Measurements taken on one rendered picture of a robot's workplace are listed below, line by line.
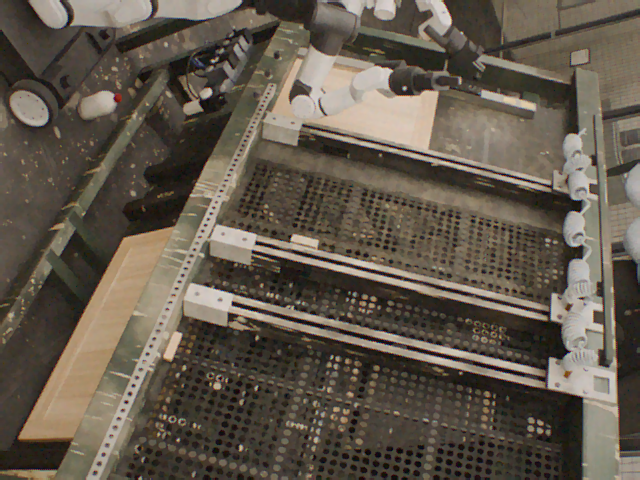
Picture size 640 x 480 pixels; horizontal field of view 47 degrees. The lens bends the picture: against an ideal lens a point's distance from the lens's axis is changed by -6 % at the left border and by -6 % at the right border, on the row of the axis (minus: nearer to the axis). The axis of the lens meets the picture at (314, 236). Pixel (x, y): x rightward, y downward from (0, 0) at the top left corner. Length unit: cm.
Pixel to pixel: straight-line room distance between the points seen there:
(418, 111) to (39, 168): 146
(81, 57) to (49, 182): 50
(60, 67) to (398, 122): 127
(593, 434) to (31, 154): 221
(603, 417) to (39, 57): 226
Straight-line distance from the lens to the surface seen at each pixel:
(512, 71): 326
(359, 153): 264
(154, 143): 367
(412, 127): 283
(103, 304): 274
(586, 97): 315
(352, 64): 305
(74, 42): 315
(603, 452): 206
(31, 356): 293
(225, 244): 226
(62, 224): 287
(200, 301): 211
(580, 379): 215
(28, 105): 301
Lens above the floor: 221
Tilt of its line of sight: 27 degrees down
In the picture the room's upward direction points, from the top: 79 degrees clockwise
